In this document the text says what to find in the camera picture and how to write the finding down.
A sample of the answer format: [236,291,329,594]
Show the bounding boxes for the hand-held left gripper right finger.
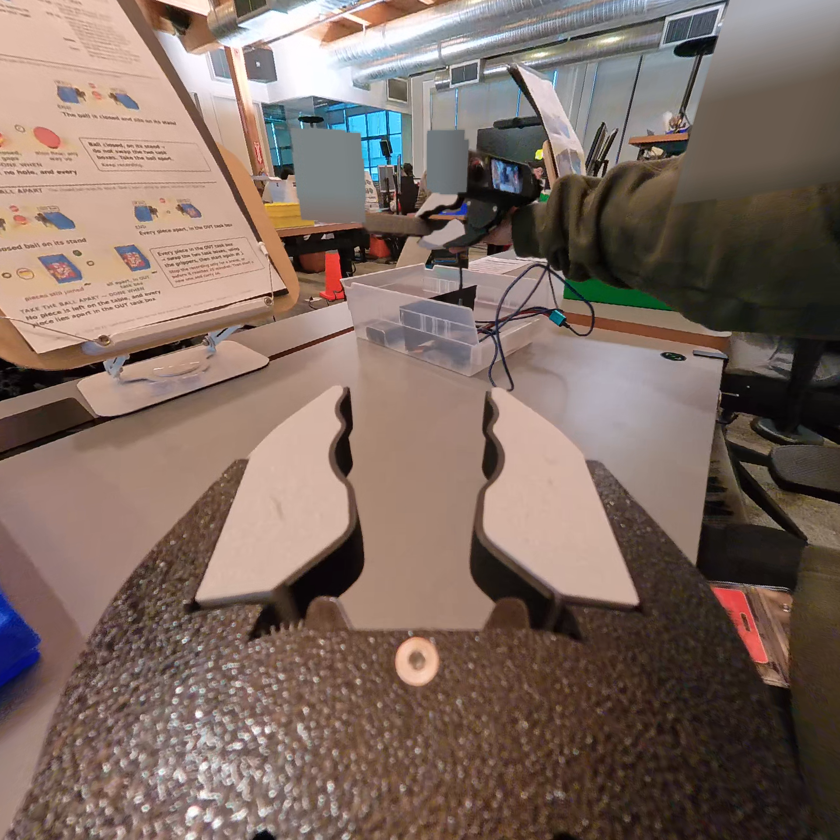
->
[471,387,641,631]

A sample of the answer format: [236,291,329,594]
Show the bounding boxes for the grey desk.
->
[0,298,731,840]

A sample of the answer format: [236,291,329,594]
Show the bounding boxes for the person's right hand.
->
[486,209,522,249]

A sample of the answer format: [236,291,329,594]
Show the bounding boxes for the green plastic bin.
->
[564,279,677,312]

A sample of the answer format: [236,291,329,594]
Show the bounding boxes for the wooden document stand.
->
[508,62,585,178]
[0,0,301,417]

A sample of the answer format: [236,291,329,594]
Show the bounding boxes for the dark blue teal-tipped cable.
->
[482,262,596,392]

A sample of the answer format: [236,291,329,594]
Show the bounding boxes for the silver air duct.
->
[328,0,729,86]

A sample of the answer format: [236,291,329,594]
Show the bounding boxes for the white paper sheets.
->
[469,252,549,277]

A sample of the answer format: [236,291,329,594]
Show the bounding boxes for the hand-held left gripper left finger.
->
[195,386,364,624]

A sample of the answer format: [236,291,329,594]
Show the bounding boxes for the black USB hub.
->
[366,302,475,375]

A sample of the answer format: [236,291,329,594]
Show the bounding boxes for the person's right forearm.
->
[512,154,840,339]

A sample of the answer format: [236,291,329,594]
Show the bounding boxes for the clear plastic bin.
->
[341,262,568,377]

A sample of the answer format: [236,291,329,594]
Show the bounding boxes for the blue plastic bin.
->
[0,587,42,690]

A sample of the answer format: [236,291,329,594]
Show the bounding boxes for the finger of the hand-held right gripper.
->
[420,218,480,251]
[415,190,471,221]

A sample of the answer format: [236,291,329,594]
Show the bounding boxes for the red packet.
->
[712,584,795,686]

